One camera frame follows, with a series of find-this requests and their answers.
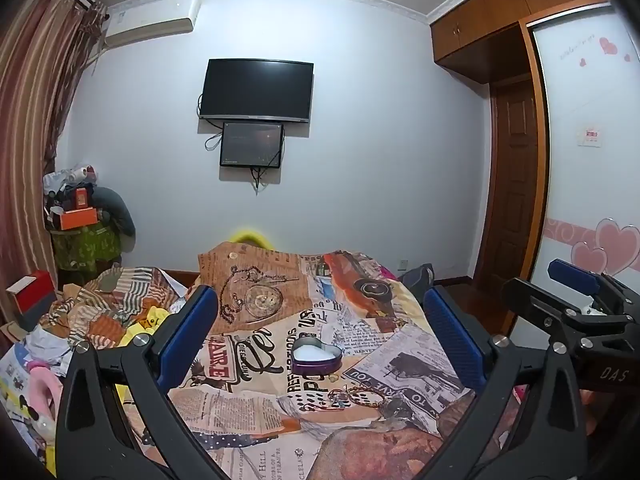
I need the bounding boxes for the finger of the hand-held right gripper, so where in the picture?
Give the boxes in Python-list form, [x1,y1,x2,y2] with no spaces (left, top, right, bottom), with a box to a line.
[547,259,640,317]
[501,276,636,348]

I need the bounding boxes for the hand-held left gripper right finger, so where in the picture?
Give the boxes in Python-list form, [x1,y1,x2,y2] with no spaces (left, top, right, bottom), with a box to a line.
[415,285,588,480]

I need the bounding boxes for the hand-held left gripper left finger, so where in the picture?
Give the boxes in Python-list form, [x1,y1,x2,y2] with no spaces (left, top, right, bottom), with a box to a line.
[55,284,236,480]

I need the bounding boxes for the brown beaded bracelet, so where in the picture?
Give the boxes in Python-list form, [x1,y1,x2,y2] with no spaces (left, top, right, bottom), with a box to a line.
[345,382,389,409]

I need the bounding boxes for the purple heart-shaped tin box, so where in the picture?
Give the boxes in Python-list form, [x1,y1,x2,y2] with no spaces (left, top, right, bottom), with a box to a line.
[291,337,344,376]

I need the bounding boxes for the person's right forearm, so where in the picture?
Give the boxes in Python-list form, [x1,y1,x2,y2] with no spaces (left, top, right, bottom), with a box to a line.
[579,390,602,437]

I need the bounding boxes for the yellow garment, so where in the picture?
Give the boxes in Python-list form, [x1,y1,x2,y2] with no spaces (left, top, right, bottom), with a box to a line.
[116,307,172,350]

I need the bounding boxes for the dark backpack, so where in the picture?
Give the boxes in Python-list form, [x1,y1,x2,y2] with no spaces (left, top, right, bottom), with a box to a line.
[397,263,436,294]

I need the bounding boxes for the orange striped quilt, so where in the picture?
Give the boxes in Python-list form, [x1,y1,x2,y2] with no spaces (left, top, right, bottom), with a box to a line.
[65,265,189,352]

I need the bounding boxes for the newspaper printed blanket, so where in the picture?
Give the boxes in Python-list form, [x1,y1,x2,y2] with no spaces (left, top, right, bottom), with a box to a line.
[65,240,526,480]

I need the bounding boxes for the brown wooden door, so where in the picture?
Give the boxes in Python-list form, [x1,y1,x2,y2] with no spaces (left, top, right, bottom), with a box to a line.
[487,77,542,292]

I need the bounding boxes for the grey cloth bundle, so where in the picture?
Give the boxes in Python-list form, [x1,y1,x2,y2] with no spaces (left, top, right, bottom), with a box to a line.
[92,186,136,252]

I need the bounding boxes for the small paper label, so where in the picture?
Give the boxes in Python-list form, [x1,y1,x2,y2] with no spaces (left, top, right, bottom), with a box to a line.
[576,127,604,149]

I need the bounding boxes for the orange flat box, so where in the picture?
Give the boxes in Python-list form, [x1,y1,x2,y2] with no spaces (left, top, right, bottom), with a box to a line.
[52,206,99,231]

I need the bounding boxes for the red and white box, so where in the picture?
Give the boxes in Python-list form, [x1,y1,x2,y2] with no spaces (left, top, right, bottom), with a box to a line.
[6,270,56,314]

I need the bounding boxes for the cartoon printed sheet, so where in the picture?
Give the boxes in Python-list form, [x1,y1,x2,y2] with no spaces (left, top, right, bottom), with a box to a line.
[0,345,66,477]

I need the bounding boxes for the striped brown curtain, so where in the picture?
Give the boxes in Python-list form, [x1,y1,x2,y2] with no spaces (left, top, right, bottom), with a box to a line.
[0,0,109,333]

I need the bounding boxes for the wooden overhead cabinet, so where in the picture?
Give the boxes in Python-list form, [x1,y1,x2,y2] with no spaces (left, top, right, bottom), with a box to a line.
[429,0,609,85]

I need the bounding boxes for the white air conditioner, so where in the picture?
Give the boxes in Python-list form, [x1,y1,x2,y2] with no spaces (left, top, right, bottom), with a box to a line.
[102,0,202,51]

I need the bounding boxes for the small black wall monitor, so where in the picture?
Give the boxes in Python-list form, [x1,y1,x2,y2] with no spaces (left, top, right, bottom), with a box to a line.
[219,121,285,169]

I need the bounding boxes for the black wall television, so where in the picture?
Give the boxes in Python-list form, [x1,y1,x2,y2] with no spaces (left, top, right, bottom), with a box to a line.
[198,58,315,125]

